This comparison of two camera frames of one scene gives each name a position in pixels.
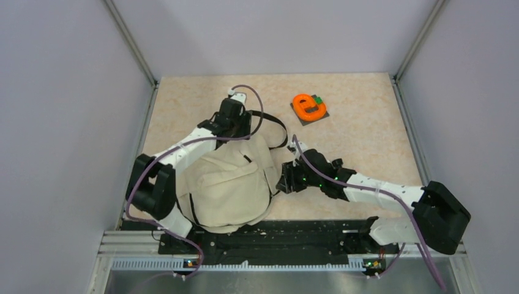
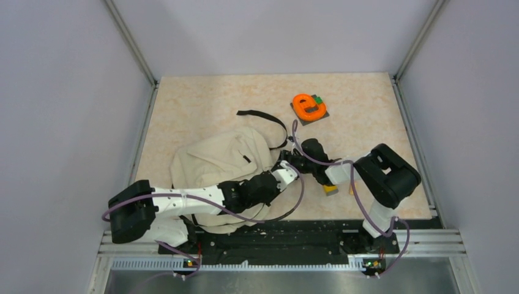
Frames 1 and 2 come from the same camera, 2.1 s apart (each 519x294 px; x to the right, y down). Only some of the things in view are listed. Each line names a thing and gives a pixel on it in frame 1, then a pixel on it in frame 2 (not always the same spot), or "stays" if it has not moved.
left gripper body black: x=241 y=127 -> x=267 y=199
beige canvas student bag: x=231 y=187 stays
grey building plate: x=308 y=109 stays
